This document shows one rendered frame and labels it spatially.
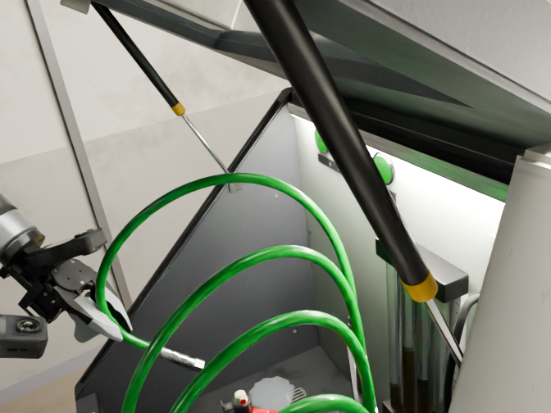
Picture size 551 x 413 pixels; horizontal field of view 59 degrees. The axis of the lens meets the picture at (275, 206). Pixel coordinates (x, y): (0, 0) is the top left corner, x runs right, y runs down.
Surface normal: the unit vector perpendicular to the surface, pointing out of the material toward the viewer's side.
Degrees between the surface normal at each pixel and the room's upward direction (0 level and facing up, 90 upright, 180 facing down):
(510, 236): 76
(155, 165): 90
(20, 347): 94
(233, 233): 90
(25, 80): 90
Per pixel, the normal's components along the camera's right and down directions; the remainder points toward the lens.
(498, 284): -0.91, 0.06
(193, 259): 0.41, 0.34
